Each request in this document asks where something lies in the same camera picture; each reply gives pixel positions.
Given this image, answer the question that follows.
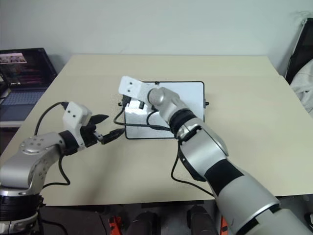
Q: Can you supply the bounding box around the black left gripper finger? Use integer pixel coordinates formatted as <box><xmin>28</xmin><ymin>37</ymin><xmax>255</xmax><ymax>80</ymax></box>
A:
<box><xmin>89</xmin><ymin>114</ymin><xmax>110</xmax><ymax>126</ymax></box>
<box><xmin>94</xmin><ymin>129</ymin><xmax>124</xmax><ymax>145</ymax></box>

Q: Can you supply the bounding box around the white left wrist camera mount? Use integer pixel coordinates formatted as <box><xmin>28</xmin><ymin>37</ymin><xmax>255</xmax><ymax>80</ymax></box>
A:
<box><xmin>62</xmin><ymin>101</ymin><xmax>94</xmax><ymax>149</ymax></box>

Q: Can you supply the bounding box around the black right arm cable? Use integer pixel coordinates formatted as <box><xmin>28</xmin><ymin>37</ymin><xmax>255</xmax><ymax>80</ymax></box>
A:
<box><xmin>113</xmin><ymin>96</ymin><xmax>215</xmax><ymax>197</ymax></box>

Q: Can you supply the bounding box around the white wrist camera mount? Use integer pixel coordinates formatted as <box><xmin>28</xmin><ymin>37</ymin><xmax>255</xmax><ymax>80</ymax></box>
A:
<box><xmin>62</xmin><ymin>101</ymin><xmax>94</xmax><ymax>149</ymax></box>
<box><xmin>118</xmin><ymin>75</ymin><xmax>160</xmax><ymax>104</ymax></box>

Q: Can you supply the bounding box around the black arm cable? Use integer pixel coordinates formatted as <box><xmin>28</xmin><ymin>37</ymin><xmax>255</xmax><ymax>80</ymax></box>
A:
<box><xmin>113</xmin><ymin>96</ymin><xmax>215</xmax><ymax>197</ymax></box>
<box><xmin>34</xmin><ymin>101</ymin><xmax>71</xmax><ymax>188</ymax></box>

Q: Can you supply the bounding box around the dark rounded shape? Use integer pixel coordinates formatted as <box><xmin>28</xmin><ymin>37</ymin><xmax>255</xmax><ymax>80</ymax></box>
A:
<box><xmin>187</xmin><ymin>205</ymin><xmax>217</xmax><ymax>235</ymax></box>

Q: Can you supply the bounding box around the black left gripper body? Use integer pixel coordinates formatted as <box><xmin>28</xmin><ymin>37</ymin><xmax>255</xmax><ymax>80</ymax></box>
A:
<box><xmin>81</xmin><ymin>123</ymin><xmax>104</xmax><ymax>148</ymax></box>

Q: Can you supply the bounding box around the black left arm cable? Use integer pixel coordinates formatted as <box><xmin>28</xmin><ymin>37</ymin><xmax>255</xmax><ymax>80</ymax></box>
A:
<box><xmin>34</xmin><ymin>101</ymin><xmax>71</xmax><ymax>188</ymax></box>

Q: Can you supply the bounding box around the black framed whiteboard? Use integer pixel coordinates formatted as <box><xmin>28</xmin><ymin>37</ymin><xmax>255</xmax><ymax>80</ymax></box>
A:
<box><xmin>118</xmin><ymin>80</ymin><xmax>210</xmax><ymax>141</ymax></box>

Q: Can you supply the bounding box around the white crumpled cloth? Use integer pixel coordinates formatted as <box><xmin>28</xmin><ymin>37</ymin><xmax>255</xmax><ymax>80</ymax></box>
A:
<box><xmin>290</xmin><ymin>63</ymin><xmax>313</xmax><ymax>112</ymax></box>

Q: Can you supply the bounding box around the orange and black object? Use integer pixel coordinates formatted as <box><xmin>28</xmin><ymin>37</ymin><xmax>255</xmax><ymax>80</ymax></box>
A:
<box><xmin>220</xmin><ymin>215</ymin><xmax>229</xmax><ymax>235</ymax></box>
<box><xmin>109</xmin><ymin>215</ymin><xmax>123</xmax><ymax>235</ymax></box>

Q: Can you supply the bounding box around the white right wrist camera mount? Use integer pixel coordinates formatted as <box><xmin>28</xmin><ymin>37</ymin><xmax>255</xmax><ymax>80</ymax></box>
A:
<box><xmin>118</xmin><ymin>75</ymin><xmax>160</xmax><ymax>104</ymax></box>

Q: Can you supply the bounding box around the white block eraser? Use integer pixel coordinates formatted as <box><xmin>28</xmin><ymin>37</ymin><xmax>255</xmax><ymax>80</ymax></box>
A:
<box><xmin>125</xmin><ymin>97</ymin><xmax>149</xmax><ymax>117</ymax></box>

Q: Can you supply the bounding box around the open laptop computer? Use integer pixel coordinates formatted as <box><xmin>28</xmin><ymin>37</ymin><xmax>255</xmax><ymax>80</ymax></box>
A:
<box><xmin>0</xmin><ymin>47</ymin><xmax>59</xmax><ymax>122</ymax></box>

